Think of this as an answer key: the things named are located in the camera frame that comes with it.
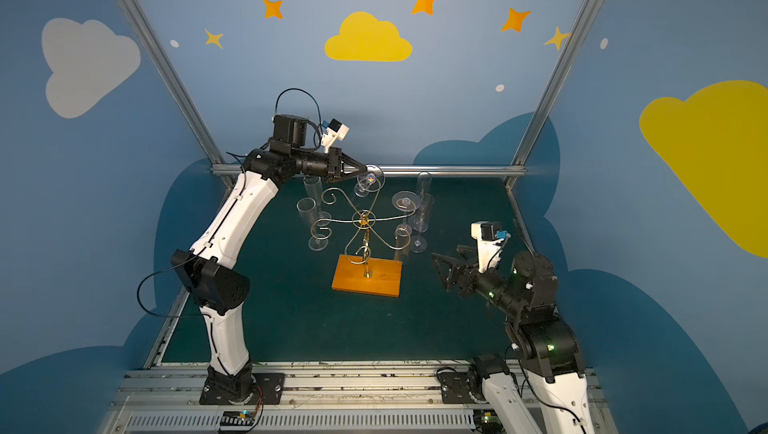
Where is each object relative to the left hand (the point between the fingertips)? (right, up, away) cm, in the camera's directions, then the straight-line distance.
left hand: (364, 167), depth 73 cm
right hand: (+19, -19, -10) cm, 29 cm away
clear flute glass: (+10, -9, -1) cm, 13 cm away
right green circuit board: (+30, -63, +1) cm, 69 cm away
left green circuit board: (-32, -63, +1) cm, 70 cm away
